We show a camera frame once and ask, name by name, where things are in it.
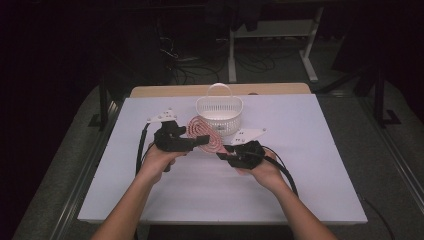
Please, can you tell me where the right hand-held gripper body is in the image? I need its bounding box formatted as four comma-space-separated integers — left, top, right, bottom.
227, 127, 268, 171

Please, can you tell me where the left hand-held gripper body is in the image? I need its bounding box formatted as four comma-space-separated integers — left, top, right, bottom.
146, 108, 198, 153

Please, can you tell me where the pink hairbrush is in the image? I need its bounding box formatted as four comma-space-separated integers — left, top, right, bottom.
185, 115, 230, 155

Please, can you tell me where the white plastic basket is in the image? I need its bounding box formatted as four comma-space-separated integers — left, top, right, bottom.
195, 82, 244, 137

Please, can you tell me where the person's left hand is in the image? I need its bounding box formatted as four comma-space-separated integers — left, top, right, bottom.
137, 143, 190, 185

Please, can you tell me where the person's right hand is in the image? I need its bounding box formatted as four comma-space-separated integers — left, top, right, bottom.
234, 149, 292, 195

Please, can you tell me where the beige wooden table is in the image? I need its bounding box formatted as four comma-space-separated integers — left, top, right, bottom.
129, 82, 312, 99

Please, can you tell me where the black metal stand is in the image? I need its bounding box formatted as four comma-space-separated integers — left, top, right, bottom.
372, 65, 403, 130
88, 75, 112, 131

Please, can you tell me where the dark cloth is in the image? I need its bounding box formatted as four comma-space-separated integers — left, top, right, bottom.
205, 0, 265, 33

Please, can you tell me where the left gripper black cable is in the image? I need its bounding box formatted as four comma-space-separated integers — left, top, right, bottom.
134, 121, 157, 177

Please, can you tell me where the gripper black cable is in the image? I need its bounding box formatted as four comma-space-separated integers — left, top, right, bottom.
261, 145, 300, 198
134, 121, 157, 177

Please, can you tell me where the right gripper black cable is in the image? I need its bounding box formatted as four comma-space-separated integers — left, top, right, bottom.
261, 145, 300, 198

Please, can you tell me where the tangle of floor cables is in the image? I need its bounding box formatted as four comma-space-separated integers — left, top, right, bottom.
156, 33, 294, 85

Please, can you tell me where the white metal table frame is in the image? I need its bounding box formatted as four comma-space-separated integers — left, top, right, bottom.
228, 6, 325, 84

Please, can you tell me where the metal floor rail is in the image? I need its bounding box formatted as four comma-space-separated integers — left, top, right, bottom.
49, 99, 122, 240
358, 98, 424, 206

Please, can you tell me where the black floor cable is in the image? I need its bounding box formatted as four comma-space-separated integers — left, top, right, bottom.
360, 195, 397, 240

